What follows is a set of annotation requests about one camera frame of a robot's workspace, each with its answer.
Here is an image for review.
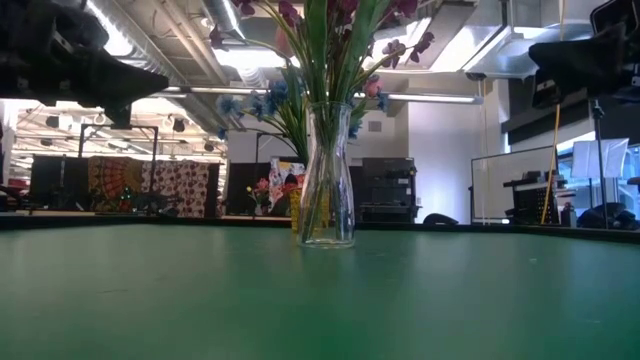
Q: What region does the dark office chair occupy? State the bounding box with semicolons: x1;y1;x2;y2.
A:
577;201;640;231

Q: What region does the colourful poster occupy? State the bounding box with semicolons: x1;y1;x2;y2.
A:
268;157;307;216

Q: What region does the small pink flower vase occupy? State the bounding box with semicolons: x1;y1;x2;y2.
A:
247;178;275;217

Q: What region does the silver vent hood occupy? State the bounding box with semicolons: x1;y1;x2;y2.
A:
462;0;614;81

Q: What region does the glass partition panel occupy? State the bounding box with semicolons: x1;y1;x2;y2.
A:
469;144;560;221

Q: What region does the orange mandala tapestry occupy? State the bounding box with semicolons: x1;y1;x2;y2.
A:
87;155;145;214

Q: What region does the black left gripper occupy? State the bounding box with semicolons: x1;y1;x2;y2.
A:
0;0;170;109

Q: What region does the green table mat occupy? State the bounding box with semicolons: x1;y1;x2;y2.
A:
0;223;640;360

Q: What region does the white floral tapestry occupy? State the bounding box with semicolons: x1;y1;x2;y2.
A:
141;159;211;219

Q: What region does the black camera gantry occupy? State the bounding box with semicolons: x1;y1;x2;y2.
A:
77;122;160;194

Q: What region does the clear glass vase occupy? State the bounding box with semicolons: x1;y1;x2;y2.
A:
297;101;357;250

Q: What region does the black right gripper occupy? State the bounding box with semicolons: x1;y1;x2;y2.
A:
528;0;640;109

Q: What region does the black tripod stand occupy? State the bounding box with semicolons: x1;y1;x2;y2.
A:
588;97;609;214

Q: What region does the white sheet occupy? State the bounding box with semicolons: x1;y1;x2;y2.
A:
571;138;630;180

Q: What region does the black pegboard desk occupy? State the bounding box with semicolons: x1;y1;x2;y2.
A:
502;169;569;226

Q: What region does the black equipment rack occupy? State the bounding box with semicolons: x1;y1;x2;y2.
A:
357;157;419;225

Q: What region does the black partition panel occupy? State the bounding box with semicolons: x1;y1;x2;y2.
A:
224;162;274;216
29;155;90;211

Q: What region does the yellow hanging cable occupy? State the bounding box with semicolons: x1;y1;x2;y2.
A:
539;0;567;225

